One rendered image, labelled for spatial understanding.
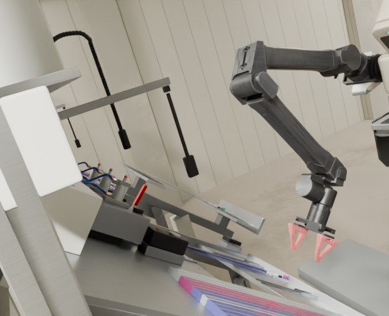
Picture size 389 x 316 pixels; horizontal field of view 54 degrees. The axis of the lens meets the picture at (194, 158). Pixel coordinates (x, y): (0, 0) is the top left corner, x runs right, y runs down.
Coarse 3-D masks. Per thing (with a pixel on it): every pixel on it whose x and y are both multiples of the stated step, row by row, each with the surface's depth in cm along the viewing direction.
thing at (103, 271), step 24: (96, 240) 63; (72, 264) 45; (96, 264) 49; (120, 264) 54; (144, 264) 60; (168, 264) 67; (192, 264) 76; (96, 288) 40; (120, 288) 43; (144, 288) 47; (168, 288) 51; (168, 312) 42; (192, 312) 45
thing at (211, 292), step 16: (176, 272) 58; (192, 272) 62; (192, 288) 53; (208, 288) 55; (224, 288) 59; (240, 288) 65; (208, 304) 49; (224, 304) 50; (240, 304) 53; (256, 304) 57; (272, 304) 62; (288, 304) 68; (304, 304) 74
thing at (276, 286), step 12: (216, 252) 110; (228, 264) 99; (252, 264) 113; (252, 276) 91; (264, 276) 100; (276, 276) 103; (264, 288) 86; (276, 288) 87; (288, 288) 94; (300, 300) 84; (312, 300) 92; (336, 312) 88
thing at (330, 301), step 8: (248, 256) 123; (256, 256) 121; (264, 264) 116; (280, 272) 109; (296, 280) 103; (304, 288) 100; (312, 288) 98; (320, 296) 95; (328, 296) 93; (328, 304) 92; (336, 304) 91; (344, 304) 90; (344, 312) 88; (352, 312) 87
